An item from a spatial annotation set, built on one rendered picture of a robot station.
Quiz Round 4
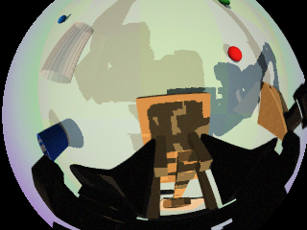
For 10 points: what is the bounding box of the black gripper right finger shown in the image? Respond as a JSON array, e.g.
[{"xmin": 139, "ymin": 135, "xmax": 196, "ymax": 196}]
[{"xmin": 201, "ymin": 133, "xmax": 277, "ymax": 204}]

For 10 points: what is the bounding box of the red ball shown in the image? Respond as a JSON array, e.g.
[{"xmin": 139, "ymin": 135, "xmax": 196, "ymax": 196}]
[{"xmin": 227, "ymin": 46, "xmax": 242, "ymax": 61}]

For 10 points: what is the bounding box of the green ball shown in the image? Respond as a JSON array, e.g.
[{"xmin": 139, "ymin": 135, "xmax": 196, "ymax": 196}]
[{"xmin": 218, "ymin": 0, "xmax": 230, "ymax": 5}]

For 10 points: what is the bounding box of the dark blue ball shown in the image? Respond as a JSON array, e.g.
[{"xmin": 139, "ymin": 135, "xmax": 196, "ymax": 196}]
[{"xmin": 58, "ymin": 15, "xmax": 66, "ymax": 23}]

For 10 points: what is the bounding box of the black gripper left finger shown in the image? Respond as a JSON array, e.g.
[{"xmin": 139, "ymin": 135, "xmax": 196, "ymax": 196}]
[{"xmin": 69, "ymin": 139, "xmax": 156, "ymax": 219}]

